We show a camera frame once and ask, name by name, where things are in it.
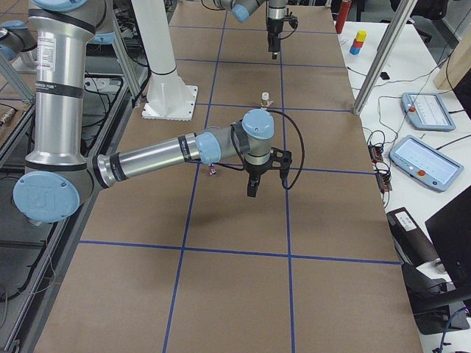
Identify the PPR valve with metal handle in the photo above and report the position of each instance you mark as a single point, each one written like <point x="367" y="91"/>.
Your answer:
<point x="266" y="101"/>

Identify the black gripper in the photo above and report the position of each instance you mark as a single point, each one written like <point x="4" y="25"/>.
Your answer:
<point x="256" y="171"/>
<point x="273" y="29"/>

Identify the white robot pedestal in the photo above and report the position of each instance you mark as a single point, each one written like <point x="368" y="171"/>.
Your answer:
<point x="168" y="97"/>

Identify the yellow wooden block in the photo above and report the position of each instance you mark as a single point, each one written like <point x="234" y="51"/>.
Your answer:
<point x="360" y="37"/>

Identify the far teach pendant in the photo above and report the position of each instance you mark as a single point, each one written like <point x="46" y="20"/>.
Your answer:
<point x="427" y="111"/>

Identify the black monitor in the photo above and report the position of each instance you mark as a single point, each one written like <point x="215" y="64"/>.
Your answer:
<point x="449" y="229"/>

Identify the circuit board with wires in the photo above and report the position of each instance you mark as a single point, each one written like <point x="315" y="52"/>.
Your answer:
<point x="381" y="168"/>

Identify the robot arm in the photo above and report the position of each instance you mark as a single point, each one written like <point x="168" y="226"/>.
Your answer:
<point x="276" y="14"/>
<point x="59" y="174"/>

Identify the red wooden block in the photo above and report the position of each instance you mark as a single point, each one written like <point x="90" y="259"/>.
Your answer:
<point x="357" y="44"/>

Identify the teach pendant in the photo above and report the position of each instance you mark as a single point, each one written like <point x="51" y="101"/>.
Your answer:
<point x="427" y="111"/>
<point x="425" y="164"/>

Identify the red cylinder tube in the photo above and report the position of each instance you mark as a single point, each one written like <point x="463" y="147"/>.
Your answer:
<point x="342" y="15"/>

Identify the near teach pendant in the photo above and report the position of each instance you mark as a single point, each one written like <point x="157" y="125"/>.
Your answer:
<point x="425" y="164"/>

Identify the aluminium frame post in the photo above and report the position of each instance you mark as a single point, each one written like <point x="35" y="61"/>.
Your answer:
<point x="385" y="47"/>

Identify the brown paper table cover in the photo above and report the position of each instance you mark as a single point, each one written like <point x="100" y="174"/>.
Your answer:
<point x="183" y="261"/>

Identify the blue wooden block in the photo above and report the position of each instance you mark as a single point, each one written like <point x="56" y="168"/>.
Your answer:
<point x="354" y="50"/>

